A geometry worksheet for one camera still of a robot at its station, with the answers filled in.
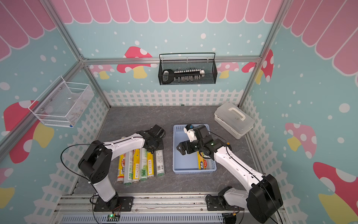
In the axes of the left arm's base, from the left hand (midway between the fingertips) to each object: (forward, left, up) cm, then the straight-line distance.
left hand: (160, 148), depth 92 cm
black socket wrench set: (+36, -14, +32) cm, 50 cm away
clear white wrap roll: (-10, -1, +1) cm, 10 cm away
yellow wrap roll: (-9, +14, -1) cm, 16 cm away
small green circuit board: (-38, +21, -6) cm, 43 cm away
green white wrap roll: (-13, +17, +1) cm, 22 cm away
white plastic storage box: (+18, -50, +9) cm, 54 cm away
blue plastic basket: (-9, -19, -2) cm, 21 cm away
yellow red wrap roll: (-9, -27, +1) cm, 29 cm away
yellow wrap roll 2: (-11, +4, 0) cm, 12 cm away
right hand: (-4, -16, +12) cm, 20 cm away
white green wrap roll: (-17, +7, 0) cm, 19 cm away
